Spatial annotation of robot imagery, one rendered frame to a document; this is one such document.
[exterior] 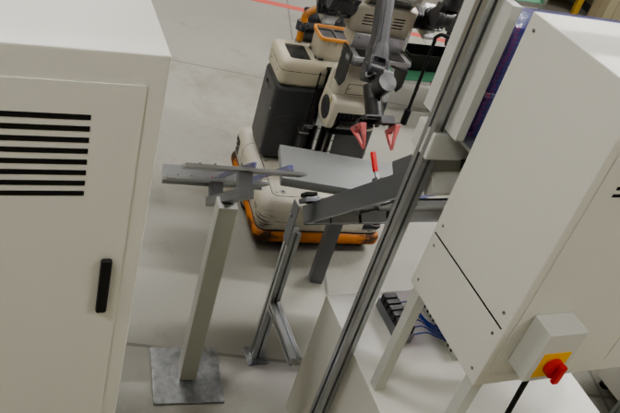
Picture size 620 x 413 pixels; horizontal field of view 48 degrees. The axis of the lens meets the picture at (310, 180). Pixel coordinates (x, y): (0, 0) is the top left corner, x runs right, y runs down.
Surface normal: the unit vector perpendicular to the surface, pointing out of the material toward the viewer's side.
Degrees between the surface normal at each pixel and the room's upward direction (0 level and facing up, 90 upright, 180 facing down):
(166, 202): 0
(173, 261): 0
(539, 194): 90
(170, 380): 0
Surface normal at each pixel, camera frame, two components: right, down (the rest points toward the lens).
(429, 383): 0.25, -0.80
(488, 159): -0.91, -0.01
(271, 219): 0.24, 0.60
